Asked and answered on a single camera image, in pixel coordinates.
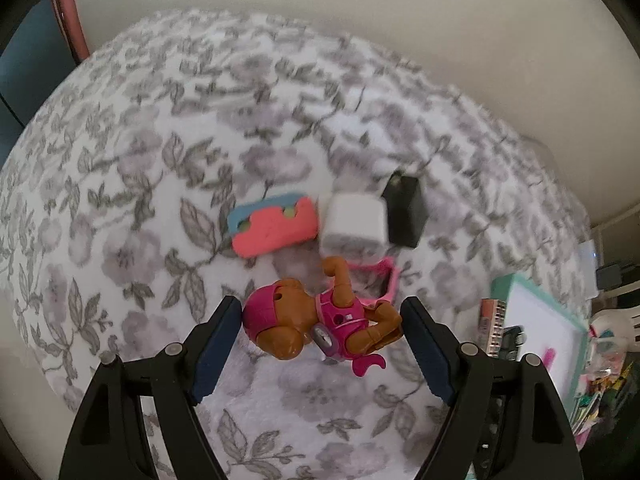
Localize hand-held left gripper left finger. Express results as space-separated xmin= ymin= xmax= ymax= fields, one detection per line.
xmin=59 ymin=295 xmax=244 ymax=480

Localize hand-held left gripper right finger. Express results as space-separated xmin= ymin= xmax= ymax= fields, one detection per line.
xmin=400 ymin=296 xmax=585 ymax=480

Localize gold patterned lighter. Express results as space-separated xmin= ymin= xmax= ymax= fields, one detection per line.
xmin=480 ymin=298 xmax=507 ymax=358

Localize brown pink dog toy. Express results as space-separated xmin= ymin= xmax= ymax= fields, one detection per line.
xmin=242 ymin=256 xmax=403 ymax=378

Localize teal cardboard box tray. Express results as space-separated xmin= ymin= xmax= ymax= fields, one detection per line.
xmin=480 ymin=274 xmax=592 ymax=411

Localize orange blue toy knife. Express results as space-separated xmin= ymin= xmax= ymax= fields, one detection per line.
xmin=227 ymin=192 xmax=321 ymax=261

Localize black plug charger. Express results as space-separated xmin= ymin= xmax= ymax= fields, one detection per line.
xmin=381 ymin=170 xmax=429 ymax=249

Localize white plug charger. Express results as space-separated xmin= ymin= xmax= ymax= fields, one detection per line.
xmin=319 ymin=192 xmax=390 ymax=261

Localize pile of colourful small toys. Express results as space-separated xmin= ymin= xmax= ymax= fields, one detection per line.
xmin=570 ymin=355 xmax=631 ymax=451

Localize white power strip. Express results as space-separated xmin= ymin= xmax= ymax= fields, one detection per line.
xmin=579 ymin=240 xmax=599 ymax=293

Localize black power adapter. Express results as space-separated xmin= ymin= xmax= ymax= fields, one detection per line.
xmin=597 ymin=260 xmax=622 ymax=291

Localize floral fleece blanket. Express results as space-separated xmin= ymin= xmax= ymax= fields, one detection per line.
xmin=0 ymin=7 xmax=596 ymax=480

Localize dark blue panel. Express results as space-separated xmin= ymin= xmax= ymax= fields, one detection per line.
xmin=0 ymin=0 xmax=78 ymax=133

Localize pink board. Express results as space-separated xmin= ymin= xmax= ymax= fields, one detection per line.
xmin=51 ymin=0 xmax=92 ymax=63

